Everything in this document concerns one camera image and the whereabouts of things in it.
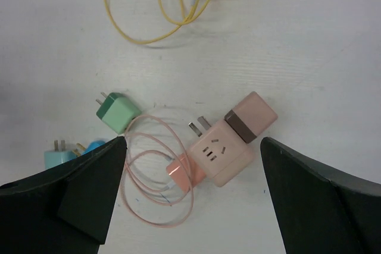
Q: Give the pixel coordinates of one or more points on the bright blue plug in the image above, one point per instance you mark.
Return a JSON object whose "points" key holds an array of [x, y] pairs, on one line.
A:
{"points": [[81, 149]]}

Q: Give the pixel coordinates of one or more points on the light cyan USB charger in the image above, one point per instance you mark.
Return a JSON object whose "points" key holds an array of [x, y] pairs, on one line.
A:
{"points": [[58, 155]]}

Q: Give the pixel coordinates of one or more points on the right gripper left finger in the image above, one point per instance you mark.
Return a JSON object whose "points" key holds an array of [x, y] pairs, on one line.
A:
{"points": [[65, 209]]}

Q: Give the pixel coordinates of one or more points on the salmon pink USB charger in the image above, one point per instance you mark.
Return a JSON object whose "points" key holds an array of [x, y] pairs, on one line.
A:
{"points": [[178, 170]]}

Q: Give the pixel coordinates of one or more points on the pink cube socket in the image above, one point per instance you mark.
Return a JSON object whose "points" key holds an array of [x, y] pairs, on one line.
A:
{"points": [[221, 153]]}

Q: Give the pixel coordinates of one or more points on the mint green USB charger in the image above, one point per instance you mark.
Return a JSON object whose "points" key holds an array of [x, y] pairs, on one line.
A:
{"points": [[117, 111]]}

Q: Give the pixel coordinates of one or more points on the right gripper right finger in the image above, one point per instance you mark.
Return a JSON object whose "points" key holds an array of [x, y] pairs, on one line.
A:
{"points": [[320, 209]]}

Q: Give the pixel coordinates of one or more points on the pink charger brown band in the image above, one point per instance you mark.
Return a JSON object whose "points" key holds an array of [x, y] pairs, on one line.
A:
{"points": [[250, 117]]}

